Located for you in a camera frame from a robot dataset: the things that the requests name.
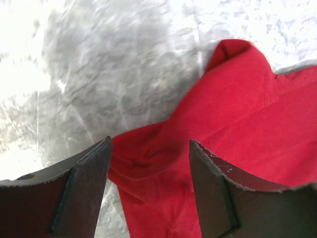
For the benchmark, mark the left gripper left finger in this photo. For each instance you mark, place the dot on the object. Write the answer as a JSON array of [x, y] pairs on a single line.
[[60, 201]]

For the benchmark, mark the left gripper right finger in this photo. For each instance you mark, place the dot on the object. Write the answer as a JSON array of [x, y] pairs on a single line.
[[232, 203]]

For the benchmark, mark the red t shirt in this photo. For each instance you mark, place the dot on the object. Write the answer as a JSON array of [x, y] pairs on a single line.
[[263, 123]]

